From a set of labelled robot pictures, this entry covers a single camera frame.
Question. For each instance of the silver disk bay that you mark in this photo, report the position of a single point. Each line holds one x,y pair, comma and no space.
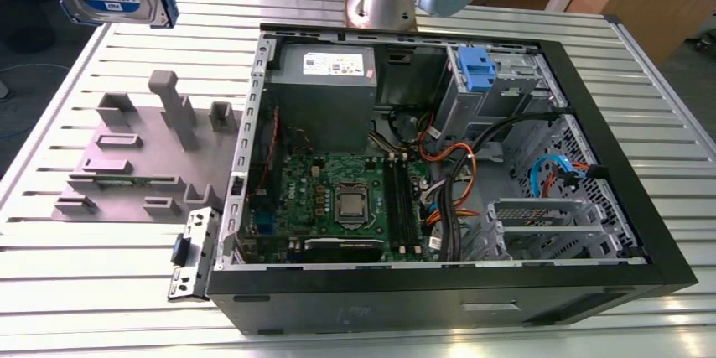
550,230

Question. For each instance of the CPU socket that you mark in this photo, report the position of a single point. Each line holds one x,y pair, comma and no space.
354,185

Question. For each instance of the green motherboard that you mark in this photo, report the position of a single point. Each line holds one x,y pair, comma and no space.
304,173

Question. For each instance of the silver CPU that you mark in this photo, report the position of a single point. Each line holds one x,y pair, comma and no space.
352,205

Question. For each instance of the grey power supply unit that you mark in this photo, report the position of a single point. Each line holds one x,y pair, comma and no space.
324,115

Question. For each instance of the black RAM slot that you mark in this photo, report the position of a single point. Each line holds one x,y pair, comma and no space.
393,198
408,198

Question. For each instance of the silver drive cage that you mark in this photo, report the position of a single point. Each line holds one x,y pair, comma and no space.
464,110

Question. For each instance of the black graphics card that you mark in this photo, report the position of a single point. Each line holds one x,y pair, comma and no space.
341,249

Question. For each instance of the blue drive latch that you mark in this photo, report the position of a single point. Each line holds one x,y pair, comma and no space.
474,60

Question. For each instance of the black open PC case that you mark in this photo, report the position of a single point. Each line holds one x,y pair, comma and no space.
390,303

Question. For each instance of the grey parts rack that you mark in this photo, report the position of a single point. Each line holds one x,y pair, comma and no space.
150,152

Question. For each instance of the blue monitor plug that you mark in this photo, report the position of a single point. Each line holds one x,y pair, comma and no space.
180,249

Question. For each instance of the green RAM stick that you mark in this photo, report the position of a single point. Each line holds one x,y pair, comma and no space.
120,182

